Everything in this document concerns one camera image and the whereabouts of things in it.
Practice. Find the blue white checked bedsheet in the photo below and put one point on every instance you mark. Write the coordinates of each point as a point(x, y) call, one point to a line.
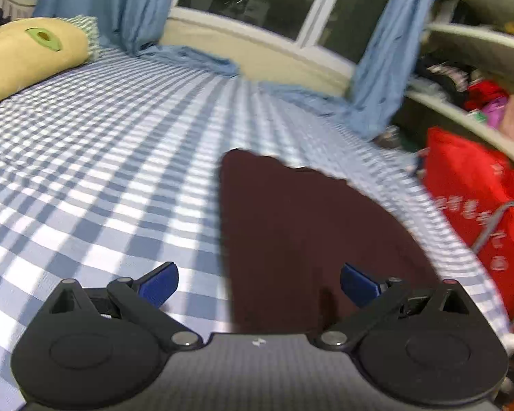
point(109, 170)

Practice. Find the blue star curtain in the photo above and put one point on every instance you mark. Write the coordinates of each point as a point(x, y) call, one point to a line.
point(111, 4)
point(378, 86)

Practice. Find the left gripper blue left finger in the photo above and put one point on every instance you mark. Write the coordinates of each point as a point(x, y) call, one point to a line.
point(159, 284)

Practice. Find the dark maroon t-shirt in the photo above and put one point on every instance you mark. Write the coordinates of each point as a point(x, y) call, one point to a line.
point(286, 234)

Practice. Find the green checked pillow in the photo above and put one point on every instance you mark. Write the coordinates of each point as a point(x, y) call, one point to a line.
point(89, 26)

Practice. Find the clothes pile on shelf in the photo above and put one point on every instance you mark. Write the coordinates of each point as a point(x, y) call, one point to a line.
point(456, 80)

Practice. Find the white wall shelf unit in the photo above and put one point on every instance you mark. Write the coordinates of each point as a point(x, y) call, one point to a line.
point(478, 33)

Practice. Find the yellow avocado print quilt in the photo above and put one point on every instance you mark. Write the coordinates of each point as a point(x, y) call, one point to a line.
point(35, 49)

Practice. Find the chrome metal cart frame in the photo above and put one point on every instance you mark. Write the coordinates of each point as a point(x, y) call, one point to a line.
point(495, 248)

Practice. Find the right blue star curtain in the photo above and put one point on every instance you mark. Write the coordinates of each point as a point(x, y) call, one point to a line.
point(378, 86)

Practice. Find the pink handbag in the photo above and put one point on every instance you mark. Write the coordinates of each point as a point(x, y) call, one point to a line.
point(494, 112)

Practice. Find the left blue star curtain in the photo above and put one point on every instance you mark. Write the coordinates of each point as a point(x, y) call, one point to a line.
point(111, 4)

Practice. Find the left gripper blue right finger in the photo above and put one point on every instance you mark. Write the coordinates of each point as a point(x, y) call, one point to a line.
point(358, 287)

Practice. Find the white framed window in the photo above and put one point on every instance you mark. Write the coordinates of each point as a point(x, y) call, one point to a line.
point(330, 35)

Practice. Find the red fabric tote bag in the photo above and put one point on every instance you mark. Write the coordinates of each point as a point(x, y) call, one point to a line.
point(467, 181)

